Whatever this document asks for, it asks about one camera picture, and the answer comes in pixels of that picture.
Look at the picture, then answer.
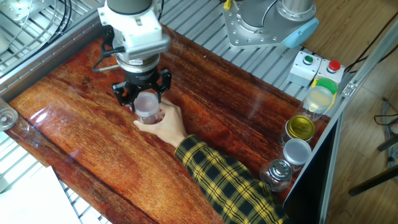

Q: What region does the silver aluminium frame rail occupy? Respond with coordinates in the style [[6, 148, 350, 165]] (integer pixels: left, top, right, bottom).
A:
[[0, 6, 108, 103]]

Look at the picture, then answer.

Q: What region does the small clear jar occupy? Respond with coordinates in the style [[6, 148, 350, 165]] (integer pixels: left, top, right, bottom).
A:
[[136, 113, 165, 125]]

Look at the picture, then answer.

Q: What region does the tall jar with clear lid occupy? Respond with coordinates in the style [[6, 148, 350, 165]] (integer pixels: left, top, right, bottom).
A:
[[297, 85, 334, 123]]

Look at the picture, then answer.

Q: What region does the jar with silver lid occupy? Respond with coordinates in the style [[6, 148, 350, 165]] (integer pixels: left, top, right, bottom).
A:
[[260, 158, 293, 193]]

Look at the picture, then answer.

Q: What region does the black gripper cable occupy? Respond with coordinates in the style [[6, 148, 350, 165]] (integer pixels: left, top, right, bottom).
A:
[[92, 0, 165, 73]]

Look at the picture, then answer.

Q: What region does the jar with gold lid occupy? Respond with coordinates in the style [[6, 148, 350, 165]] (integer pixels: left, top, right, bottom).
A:
[[279, 114, 317, 147]]

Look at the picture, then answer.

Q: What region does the black table side panel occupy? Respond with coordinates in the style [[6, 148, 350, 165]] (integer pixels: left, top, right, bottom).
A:
[[284, 119, 341, 224]]

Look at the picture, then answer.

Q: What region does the aluminium frame strut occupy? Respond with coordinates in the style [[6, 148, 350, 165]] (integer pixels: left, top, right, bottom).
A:
[[340, 18, 398, 100]]

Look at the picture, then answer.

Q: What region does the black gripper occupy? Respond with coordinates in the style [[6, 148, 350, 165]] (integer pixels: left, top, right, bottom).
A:
[[111, 67, 173, 113]]

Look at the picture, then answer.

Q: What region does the silver mounting plate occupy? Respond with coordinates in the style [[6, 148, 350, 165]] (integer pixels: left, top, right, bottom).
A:
[[0, 0, 56, 23]]

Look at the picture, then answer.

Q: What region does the grey floor cable bundle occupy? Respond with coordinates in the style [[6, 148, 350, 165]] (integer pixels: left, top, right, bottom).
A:
[[373, 98, 398, 170]]

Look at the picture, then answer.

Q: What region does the white box green button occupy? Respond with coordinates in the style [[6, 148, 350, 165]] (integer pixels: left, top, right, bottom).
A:
[[287, 50, 323, 88]]

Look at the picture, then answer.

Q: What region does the frosted white jar lid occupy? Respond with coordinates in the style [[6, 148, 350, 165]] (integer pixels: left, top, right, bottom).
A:
[[133, 91, 160, 118]]

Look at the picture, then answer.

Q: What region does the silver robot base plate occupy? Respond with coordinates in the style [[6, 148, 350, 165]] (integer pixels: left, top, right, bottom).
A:
[[222, 0, 312, 50]]

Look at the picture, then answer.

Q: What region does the bare person's hand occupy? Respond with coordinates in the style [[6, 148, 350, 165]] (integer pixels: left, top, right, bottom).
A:
[[133, 98, 189, 148]]

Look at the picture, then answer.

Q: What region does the white paper sheet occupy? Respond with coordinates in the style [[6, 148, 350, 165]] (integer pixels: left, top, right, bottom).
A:
[[0, 166, 82, 224]]

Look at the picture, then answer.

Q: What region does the yellow black plaid-sleeved forearm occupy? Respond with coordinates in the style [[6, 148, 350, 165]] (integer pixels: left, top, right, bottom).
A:
[[174, 134, 289, 224]]

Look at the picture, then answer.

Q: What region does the jar with frosted lid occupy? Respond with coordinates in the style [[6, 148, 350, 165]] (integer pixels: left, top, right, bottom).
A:
[[282, 138, 312, 172]]

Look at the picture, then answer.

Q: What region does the white box red button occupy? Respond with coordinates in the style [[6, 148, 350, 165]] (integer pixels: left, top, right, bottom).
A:
[[314, 58, 346, 85]]

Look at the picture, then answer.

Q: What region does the black cable bundle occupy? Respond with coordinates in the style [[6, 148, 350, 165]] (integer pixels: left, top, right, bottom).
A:
[[0, 0, 74, 68]]

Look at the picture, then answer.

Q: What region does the yellow box green cap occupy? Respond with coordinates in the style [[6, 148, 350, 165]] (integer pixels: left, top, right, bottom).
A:
[[310, 77, 339, 110]]

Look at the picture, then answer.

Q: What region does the clear plastic container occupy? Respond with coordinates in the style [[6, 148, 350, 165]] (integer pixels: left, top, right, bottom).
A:
[[0, 98, 19, 132]]

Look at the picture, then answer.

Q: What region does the dark chair leg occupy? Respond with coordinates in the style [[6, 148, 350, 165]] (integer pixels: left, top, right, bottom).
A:
[[377, 133, 398, 152], [348, 164, 398, 197]]

